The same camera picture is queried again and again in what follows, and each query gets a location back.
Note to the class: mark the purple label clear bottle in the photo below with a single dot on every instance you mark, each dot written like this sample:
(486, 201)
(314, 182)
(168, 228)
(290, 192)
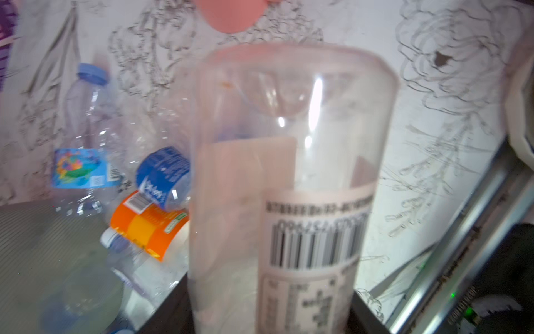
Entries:
(150, 278)

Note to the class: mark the pink plastic watering can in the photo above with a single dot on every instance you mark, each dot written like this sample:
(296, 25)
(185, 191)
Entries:
(232, 16)

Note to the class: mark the grey mesh waste bin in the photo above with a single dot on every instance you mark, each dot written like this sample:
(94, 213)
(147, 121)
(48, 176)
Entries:
(54, 274)

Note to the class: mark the orange label bottle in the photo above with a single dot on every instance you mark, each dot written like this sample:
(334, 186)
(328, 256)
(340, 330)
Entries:
(159, 233)

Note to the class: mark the blue label bottle centre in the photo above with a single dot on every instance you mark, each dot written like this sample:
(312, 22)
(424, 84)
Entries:
(164, 177)

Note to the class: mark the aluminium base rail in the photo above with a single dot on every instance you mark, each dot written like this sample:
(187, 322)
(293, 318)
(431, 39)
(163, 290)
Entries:
(501, 199)

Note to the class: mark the clear white label bottle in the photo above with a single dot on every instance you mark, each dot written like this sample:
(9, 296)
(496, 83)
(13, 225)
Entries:
(288, 141)

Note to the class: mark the colourful label bottle by bin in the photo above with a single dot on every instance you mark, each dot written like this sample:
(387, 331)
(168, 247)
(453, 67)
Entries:
(84, 182)

